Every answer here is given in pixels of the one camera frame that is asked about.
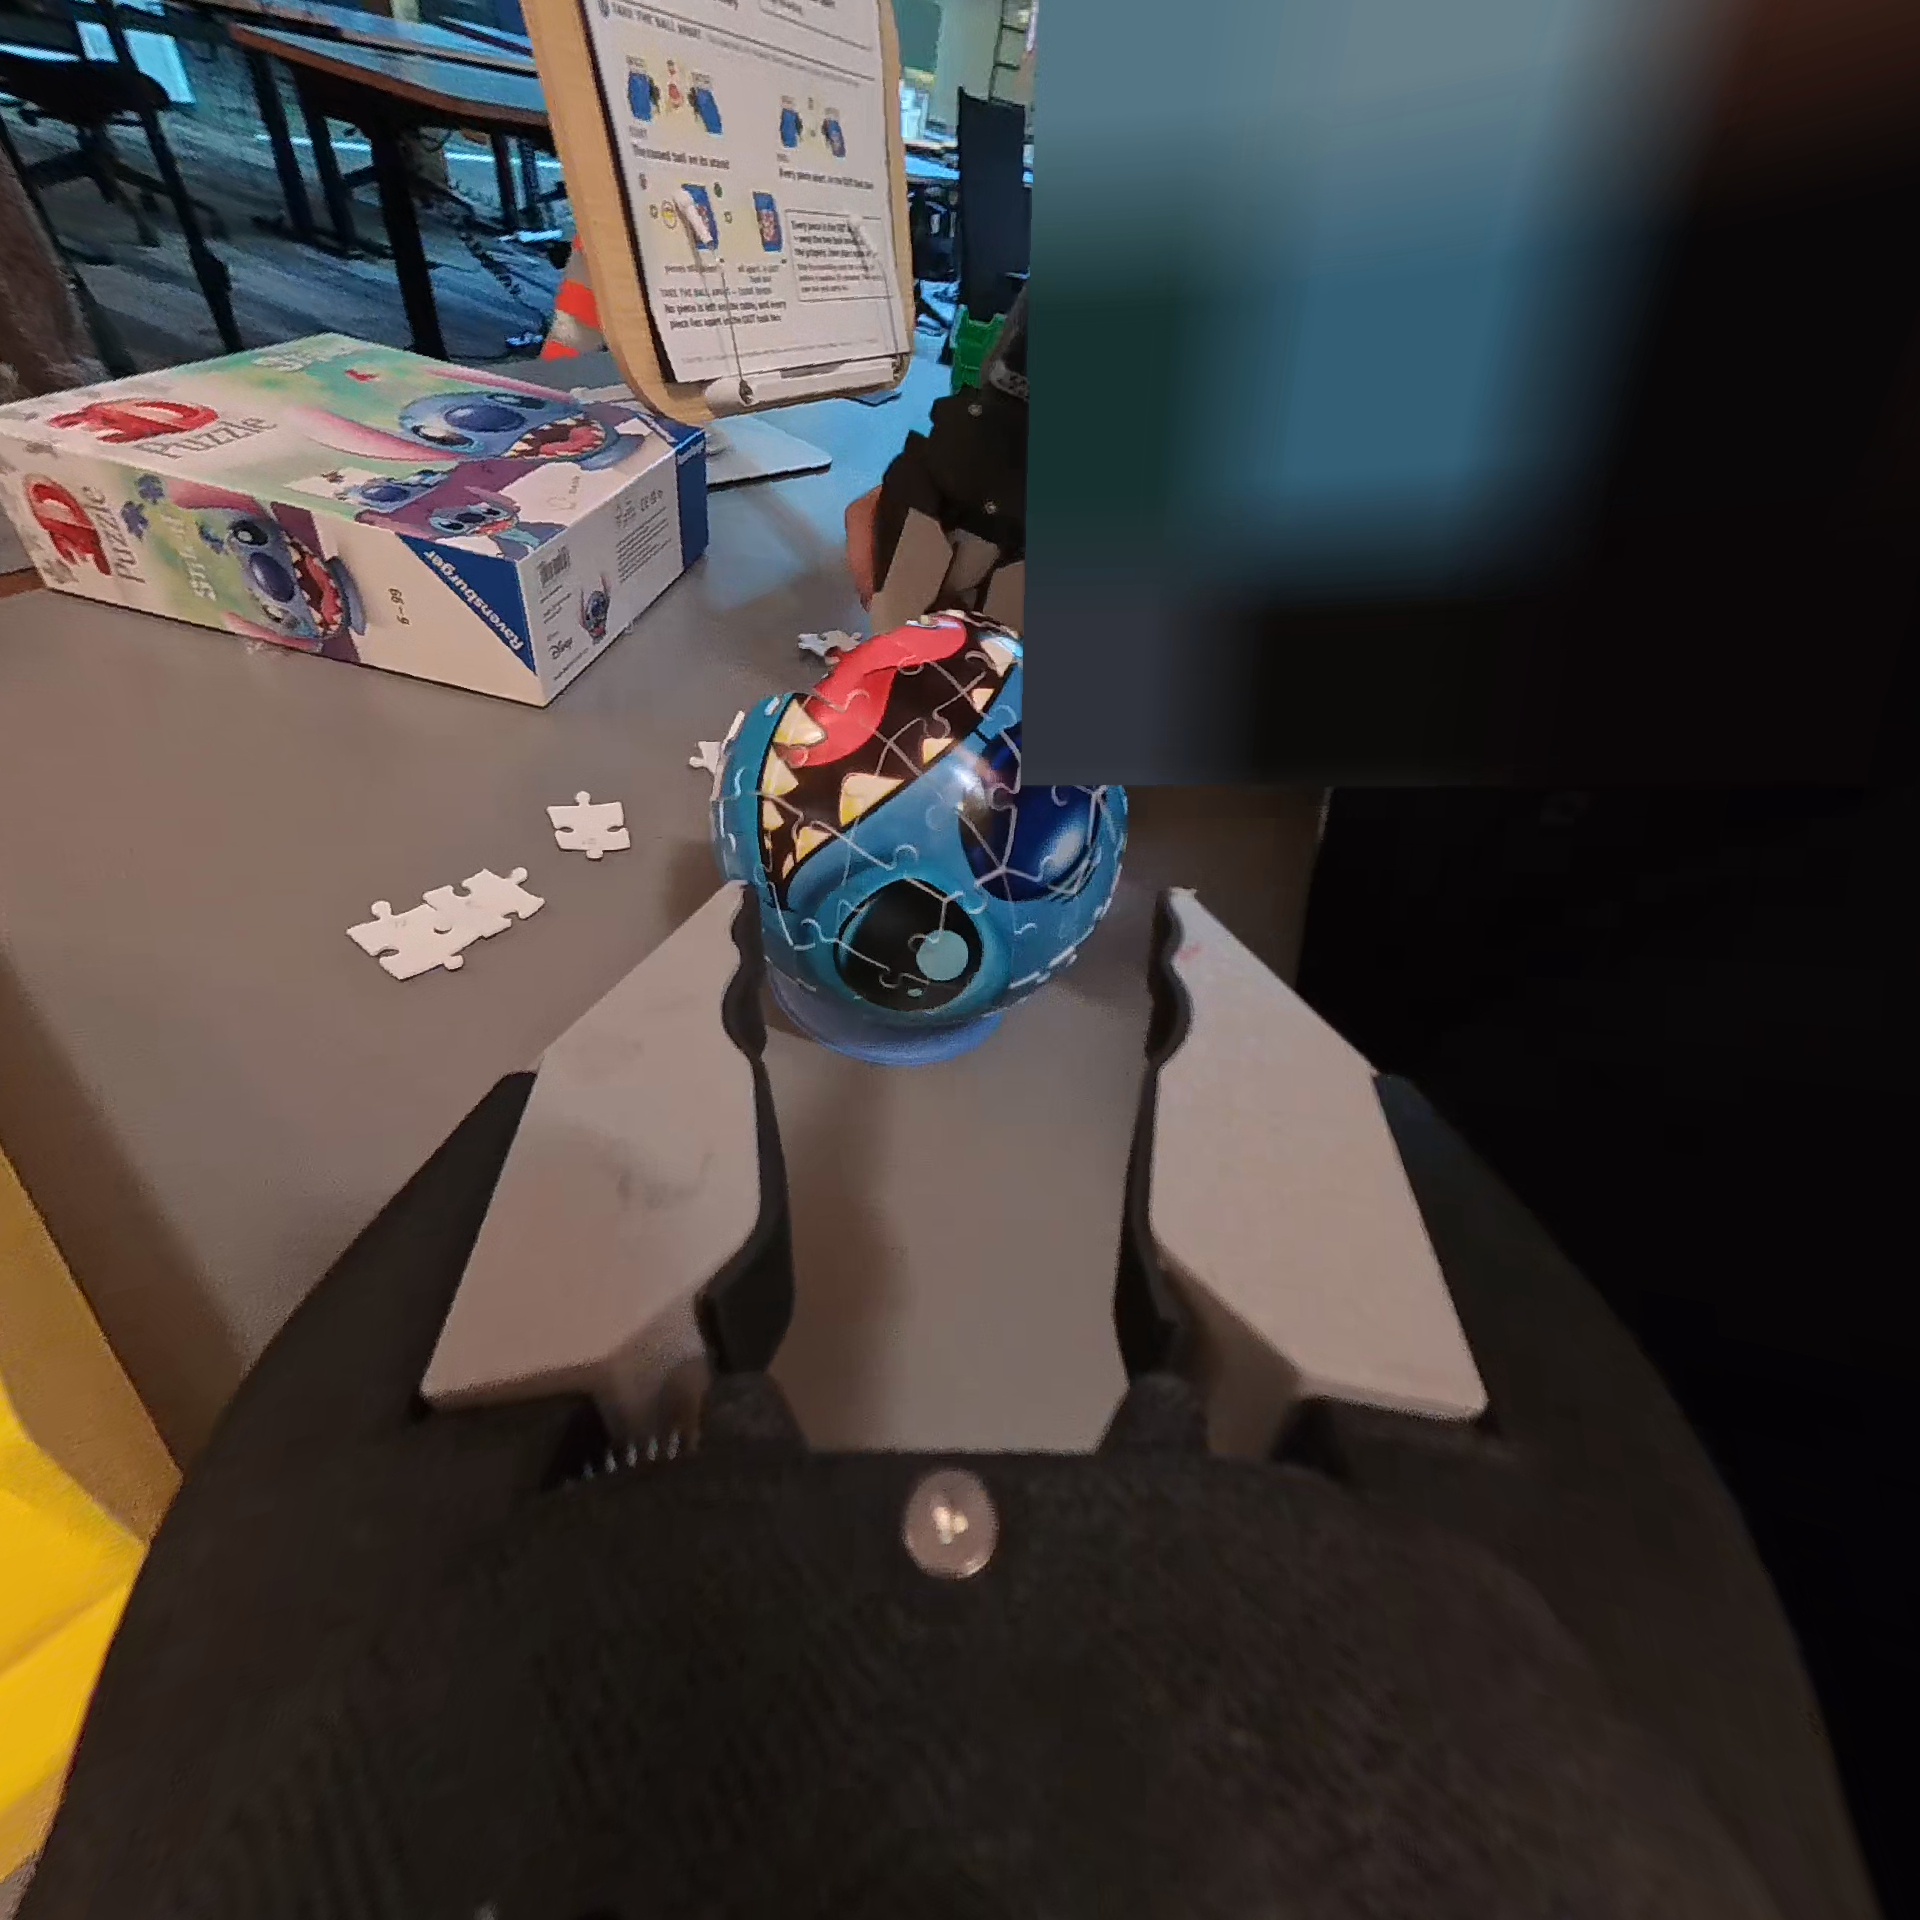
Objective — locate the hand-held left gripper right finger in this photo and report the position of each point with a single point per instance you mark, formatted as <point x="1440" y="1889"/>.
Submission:
<point x="1290" y="1201"/>

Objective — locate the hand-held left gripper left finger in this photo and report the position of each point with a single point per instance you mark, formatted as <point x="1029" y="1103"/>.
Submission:
<point x="616" y="1185"/>

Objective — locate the blue puzzle ball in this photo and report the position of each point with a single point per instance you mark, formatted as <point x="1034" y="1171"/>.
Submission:
<point x="885" y="902"/>

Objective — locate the white puzzle piece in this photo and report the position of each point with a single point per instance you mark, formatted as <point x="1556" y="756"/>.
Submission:
<point x="589" y="826"/>
<point x="828" y="646"/>
<point x="710" y="758"/>

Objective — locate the joined white puzzle pieces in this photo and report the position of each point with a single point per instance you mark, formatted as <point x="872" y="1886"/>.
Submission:
<point x="441" y="922"/>

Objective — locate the printed puzzle box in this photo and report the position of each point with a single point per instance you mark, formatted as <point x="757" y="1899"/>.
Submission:
<point x="376" y="494"/>

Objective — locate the person's right hand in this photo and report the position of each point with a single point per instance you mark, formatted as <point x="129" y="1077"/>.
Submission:
<point x="863" y="547"/>

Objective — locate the green plastic bin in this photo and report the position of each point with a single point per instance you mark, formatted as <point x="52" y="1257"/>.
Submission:
<point x="974" y="354"/>

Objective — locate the instruction sheet on board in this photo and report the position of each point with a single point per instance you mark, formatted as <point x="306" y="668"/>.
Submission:
<point x="751" y="226"/>

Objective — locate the orange traffic cone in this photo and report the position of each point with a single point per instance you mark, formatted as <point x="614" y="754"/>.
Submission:
<point x="572" y="307"/>

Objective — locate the dark table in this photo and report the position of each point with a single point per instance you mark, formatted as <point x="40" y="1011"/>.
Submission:
<point x="390" y="76"/>

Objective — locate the yellow plastic bin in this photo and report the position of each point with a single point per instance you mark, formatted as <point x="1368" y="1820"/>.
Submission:
<point x="45" y="1622"/>

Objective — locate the black office chair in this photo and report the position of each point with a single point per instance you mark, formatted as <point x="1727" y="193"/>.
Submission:
<point x="89" y="107"/>

